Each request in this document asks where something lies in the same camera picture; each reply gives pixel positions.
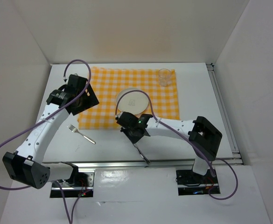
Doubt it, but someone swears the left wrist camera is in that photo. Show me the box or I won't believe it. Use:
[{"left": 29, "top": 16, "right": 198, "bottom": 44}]
[{"left": 64, "top": 74, "right": 88, "bottom": 95}]

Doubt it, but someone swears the aluminium rail frame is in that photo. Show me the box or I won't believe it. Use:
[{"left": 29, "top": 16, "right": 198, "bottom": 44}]
[{"left": 44, "top": 63, "right": 242, "bottom": 167}]

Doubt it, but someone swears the purple cable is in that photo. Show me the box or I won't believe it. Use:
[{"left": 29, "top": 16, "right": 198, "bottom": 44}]
[
  {"left": 114, "top": 90, "right": 238, "bottom": 201},
  {"left": 0, "top": 59, "right": 91, "bottom": 224}
]

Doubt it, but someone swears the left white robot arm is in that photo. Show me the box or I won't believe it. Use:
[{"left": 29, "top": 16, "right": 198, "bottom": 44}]
[{"left": 2, "top": 83, "right": 99, "bottom": 189}]

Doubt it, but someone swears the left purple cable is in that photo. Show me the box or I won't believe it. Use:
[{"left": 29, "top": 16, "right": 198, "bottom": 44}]
[{"left": 0, "top": 59, "right": 91, "bottom": 224}]

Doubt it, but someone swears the silver spoon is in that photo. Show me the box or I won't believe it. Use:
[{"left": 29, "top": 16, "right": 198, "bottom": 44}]
[{"left": 134, "top": 144, "right": 150, "bottom": 164}]

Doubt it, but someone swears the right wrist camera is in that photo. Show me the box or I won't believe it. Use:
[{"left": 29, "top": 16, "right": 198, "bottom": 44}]
[{"left": 115, "top": 112, "right": 138, "bottom": 128}]

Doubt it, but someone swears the clear plastic cup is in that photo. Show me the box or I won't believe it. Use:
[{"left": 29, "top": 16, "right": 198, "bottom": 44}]
[{"left": 158, "top": 69, "right": 172, "bottom": 87}]

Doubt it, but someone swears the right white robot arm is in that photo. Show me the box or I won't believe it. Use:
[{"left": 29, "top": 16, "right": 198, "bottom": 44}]
[{"left": 115, "top": 112, "right": 222, "bottom": 183}]

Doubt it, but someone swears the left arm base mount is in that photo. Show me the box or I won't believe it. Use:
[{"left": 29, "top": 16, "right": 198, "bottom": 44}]
[{"left": 49, "top": 170, "right": 95, "bottom": 198}]

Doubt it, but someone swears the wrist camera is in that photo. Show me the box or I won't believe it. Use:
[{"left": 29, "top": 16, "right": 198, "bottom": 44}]
[
  {"left": 64, "top": 74, "right": 88, "bottom": 95},
  {"left": 115, "top": 112, "right": 138, "bottom": 128}
]

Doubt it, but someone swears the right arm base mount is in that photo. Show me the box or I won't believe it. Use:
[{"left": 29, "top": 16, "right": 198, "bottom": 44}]
[{"left": 175, "top": 169, "right": 220, "bottom": 196}]

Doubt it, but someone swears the cream round plate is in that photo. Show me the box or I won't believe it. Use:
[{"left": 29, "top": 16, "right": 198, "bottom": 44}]
[{"left": 115, "top": 87, "right": 149, "bottom": 115}]

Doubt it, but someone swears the yellow white checkered cloth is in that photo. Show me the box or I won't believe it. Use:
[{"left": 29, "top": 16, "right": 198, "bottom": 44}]
[{"left": 77, "top": 67, "right": 180, "bottom": 130}]

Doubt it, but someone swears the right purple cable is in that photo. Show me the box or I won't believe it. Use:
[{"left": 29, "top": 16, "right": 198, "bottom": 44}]
[{"left": 114, "top": 90, "right": 238, "bottom": 201}]

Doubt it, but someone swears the silver fork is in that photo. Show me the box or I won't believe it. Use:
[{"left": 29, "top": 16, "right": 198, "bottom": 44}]
[{"left": 67, "top": 124, "right": 96, "bottom": 145}]

